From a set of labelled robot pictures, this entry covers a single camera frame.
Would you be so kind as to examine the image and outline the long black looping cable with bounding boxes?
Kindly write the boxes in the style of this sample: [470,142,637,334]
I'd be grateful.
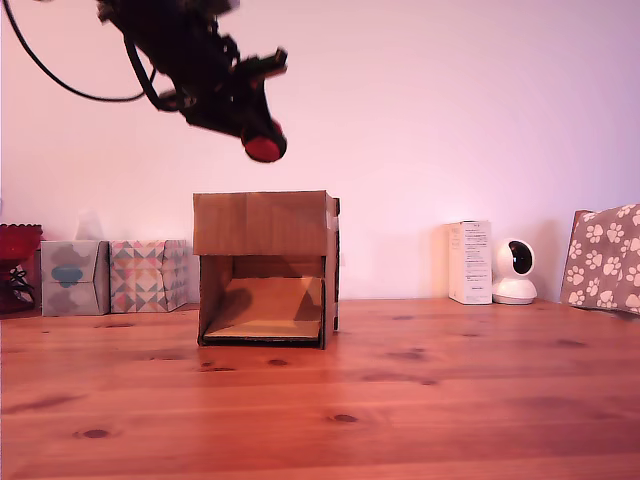
[0,0,151,103]

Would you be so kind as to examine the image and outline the white printed carton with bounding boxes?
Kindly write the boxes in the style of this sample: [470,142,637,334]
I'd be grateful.
[446,219,493,306]

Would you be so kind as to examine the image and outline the small white round camera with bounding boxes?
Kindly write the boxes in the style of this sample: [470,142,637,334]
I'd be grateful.
[491,237,539,306]

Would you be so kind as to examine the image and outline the cloud print tissue box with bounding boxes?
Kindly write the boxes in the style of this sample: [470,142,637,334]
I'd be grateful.
[40,209,112,318]

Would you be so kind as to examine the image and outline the paw print grey cloth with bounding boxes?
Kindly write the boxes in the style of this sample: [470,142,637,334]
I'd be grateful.
[559,202,640,317]

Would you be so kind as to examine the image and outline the black tangled cord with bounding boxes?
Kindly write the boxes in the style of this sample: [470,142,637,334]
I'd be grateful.
[6,264,37,306]

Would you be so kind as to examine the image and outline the short black cable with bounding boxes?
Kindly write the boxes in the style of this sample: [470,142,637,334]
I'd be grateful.
[122,35,171,112]

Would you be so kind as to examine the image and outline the cardboard dice tower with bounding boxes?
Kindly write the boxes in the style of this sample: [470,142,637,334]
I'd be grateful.
[192,189,343,351]

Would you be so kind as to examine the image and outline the red scalloped bowl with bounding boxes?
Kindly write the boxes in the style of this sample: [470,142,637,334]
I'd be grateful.
[0,222,44,316]

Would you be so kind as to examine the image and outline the red and black footbag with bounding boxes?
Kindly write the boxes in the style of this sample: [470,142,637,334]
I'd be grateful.
[241,124,289,165]

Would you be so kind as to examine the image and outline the geometric pattern tissue box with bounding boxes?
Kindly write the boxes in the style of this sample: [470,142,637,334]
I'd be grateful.
[108,238,191,315]

